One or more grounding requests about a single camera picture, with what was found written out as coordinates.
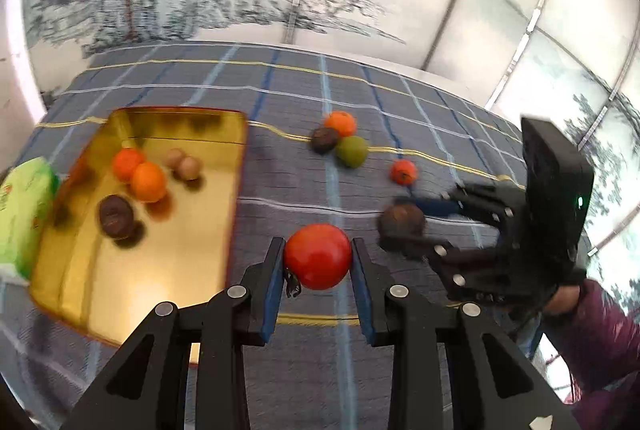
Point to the red gold metal tin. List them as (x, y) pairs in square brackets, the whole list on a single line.
[(180, 250)]

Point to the orange persimmon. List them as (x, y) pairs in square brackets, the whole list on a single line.
[(404, 172)]

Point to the small orange tangerine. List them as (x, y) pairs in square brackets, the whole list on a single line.
[(148, 183)]

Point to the dark passion fruit small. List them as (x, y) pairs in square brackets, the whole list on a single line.
[(324, 139)]

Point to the landscape painted sliding screen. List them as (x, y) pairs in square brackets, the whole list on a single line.
[(574, 61)]

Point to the green tissue pack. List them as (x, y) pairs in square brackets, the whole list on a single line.
[(27, 196)]

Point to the red tomato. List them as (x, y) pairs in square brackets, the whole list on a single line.
[(318, 255)]

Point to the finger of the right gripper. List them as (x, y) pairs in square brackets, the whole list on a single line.
[(436, 207), (416, 247)]

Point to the person right hand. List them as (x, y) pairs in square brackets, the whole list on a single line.
[(564, 301)]

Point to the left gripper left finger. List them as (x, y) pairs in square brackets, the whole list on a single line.
[(143, 386)]

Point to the purple sleeve forearm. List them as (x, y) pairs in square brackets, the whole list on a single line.
[(600, 346)]

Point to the green round fruit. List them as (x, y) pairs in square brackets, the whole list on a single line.
[(352, 151)]

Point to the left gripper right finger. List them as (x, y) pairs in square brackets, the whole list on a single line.
[(455, 360)]

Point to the blue plaid tablecloth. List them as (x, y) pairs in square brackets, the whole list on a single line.
[(317, 372)]

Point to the dark passion fruit large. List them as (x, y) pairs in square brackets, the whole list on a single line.
[(116, 217)]

